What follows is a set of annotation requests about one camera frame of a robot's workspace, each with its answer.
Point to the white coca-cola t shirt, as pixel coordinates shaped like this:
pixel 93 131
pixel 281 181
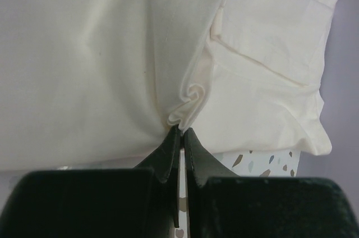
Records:
pixel 85 81

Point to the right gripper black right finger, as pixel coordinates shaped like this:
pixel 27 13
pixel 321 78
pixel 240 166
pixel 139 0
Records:
pixel 224 204

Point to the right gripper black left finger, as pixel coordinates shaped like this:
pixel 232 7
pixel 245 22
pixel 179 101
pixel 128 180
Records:
pixel 123 202

